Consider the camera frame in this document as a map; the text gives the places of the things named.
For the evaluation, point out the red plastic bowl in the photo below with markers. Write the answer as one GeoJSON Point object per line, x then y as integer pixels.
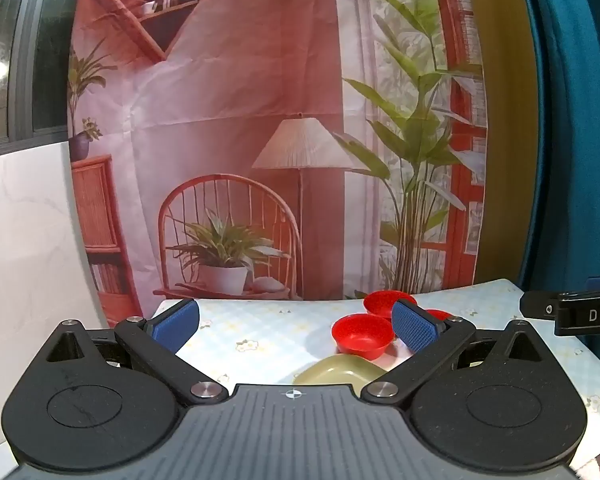
{"type": "Point", "coordinates": [362, 332]}
{"type": "Point", "coordinates": [382, 304]}
{"type": "Point", "coordinates": [437, 314]}

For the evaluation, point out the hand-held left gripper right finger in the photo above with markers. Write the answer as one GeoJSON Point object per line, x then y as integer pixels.
{"type": "Point", "coordinates": [414, 327]}

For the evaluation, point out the teal curtain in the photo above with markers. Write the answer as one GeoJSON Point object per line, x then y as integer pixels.
{"type": "Point", "coordinates": [575, 110]}

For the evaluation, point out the beige square plate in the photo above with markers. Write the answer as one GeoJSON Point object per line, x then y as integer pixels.
{"type": "Point", "coordinates": [337, 370]}

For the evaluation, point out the printed room backdrop poster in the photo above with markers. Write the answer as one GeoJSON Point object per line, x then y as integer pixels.
{"type": "Point", "coordinates": [260, 110]}

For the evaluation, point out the dark framed window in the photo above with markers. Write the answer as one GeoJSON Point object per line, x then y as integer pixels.
{"type": "Point", "coordinates": [40, 50]}

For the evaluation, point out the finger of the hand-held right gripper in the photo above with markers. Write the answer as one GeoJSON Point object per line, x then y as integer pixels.
{"type": "Point", "coordinates": [537, 306]}

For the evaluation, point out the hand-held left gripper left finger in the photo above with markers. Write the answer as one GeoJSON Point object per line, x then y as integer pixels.
{"type": "Point", "coordinates": [177, 322]}

